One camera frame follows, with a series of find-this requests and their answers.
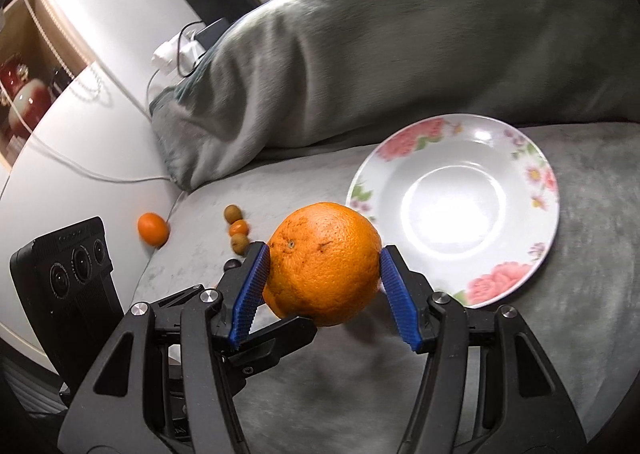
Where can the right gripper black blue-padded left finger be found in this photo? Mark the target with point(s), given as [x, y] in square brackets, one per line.
[124, 405]

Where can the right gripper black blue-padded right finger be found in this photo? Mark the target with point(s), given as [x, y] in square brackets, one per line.
[487, 386]

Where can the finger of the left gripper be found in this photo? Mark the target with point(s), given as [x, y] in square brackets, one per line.
[264, 349]

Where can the smooth orange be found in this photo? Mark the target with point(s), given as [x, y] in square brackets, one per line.
[153, 230]

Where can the large orange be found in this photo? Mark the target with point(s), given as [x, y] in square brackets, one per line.
[324, 264]

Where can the small orange kumquat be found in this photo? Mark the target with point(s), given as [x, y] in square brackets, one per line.
[240, 226]

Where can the brown longan fruit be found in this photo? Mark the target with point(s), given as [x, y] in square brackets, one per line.
[232, 214]

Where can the dark cherry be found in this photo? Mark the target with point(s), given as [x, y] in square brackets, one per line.
[232, 264]

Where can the red white vase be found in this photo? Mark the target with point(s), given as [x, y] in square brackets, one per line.
[31, 103]

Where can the white floral plate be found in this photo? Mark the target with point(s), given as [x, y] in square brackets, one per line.
[470, 202]

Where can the white power strip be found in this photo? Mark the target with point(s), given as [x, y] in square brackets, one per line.
[180, 54]

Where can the black power adapter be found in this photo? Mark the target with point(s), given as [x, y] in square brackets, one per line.
[209, 36]

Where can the grey blanket covered cushion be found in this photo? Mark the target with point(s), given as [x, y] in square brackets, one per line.
[295, 77]

